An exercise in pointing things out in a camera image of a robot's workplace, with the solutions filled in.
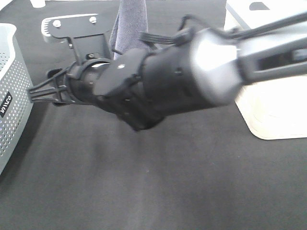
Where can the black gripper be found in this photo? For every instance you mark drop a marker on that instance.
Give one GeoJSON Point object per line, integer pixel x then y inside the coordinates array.
{"type": "Point", "coordinates": [116, 87]}

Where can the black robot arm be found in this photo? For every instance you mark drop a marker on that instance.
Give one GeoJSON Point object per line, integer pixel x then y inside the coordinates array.
{"type": "Point", "coordinates": [196, 70]}

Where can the white plastic storage basket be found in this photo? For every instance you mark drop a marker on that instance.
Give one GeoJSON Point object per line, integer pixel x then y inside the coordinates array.
{"type": "Point", "coordinates": [275, 109]}

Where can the white cylinder object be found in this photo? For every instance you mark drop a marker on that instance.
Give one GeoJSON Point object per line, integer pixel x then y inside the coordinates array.
{"type": "Point", "coordinates": [38, 3]}

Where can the grey perforated laundry basket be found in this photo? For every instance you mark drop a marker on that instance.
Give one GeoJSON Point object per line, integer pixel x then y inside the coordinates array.
{"type": "Point", "coordinates": [15, 106]}

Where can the grey microfibre towel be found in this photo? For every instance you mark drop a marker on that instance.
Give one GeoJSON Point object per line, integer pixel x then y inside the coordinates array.
{"type": "Point", "coordinates": [130, 21]}

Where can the wrist camera mount plate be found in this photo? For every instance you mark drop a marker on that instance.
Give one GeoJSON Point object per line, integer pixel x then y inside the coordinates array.
{"type": "Point", "coordinates": [85, 34]}

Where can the black table cloth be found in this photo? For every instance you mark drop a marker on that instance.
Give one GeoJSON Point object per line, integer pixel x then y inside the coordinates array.
{"type": "Point", "coordinates": [80, 168]}

